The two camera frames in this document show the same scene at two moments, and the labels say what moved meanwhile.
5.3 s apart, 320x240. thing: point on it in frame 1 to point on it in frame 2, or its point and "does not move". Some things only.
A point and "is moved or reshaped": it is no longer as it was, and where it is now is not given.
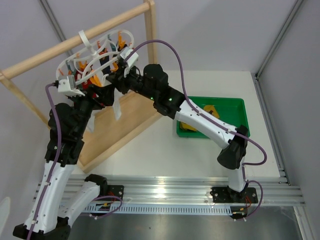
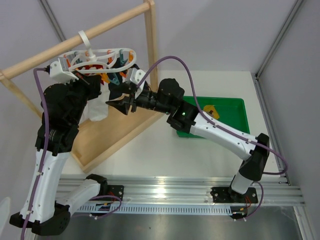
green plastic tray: (232, 111) does not move
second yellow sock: (211, 107) does not move
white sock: (116, 104) is moved or reshaped
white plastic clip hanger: (89, 63) is moved or reshaped
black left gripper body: (84, 105) to (82, 90)
